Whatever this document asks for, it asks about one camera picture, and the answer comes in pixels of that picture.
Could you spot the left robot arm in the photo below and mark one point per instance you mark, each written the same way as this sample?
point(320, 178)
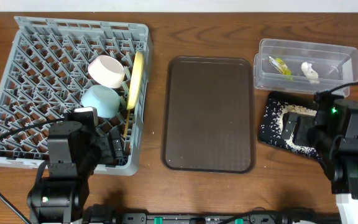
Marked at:
point(61, 186)

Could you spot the green snack wrapper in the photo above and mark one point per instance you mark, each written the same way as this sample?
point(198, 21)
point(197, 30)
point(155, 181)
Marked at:
point(280, 65)

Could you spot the rice leftovers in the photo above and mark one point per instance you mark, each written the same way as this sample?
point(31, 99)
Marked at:
point(271, 127)

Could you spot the light blue bowl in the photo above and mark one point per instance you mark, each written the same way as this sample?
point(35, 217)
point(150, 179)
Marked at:
point(104, 99)

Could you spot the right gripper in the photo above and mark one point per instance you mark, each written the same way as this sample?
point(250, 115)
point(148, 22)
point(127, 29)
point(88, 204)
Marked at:
point(303, 122)

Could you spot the dark brown serving tray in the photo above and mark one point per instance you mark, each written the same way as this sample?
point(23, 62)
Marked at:
point(209, 115)

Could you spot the black tray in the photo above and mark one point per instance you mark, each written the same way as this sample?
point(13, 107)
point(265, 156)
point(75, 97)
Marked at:
point(292, 99)

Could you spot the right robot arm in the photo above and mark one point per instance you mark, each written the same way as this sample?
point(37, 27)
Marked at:
point(333, 133)

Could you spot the grey dishwasher rack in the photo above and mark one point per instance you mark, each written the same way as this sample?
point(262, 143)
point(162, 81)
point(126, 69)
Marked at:
point(47, 74)

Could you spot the white bowl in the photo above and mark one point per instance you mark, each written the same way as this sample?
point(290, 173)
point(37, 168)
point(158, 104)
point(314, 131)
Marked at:
point(107, 71)

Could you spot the yellow plate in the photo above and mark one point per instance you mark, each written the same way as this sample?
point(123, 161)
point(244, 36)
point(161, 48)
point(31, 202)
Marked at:
point(136, 78)

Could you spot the clear plastic bin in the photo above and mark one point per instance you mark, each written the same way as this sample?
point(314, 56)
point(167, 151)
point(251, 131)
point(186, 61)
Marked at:
point(335, 64)

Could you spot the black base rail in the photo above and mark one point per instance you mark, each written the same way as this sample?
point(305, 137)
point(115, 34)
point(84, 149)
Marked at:
point(258, 215)

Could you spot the white tissue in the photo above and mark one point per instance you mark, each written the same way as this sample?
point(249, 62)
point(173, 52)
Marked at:
point(309, 73)

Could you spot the wooden chopstick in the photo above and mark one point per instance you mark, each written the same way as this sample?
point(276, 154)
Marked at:
point(127, 124)

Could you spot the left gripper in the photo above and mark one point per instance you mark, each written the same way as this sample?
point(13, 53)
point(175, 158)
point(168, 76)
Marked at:
point(106, 155)

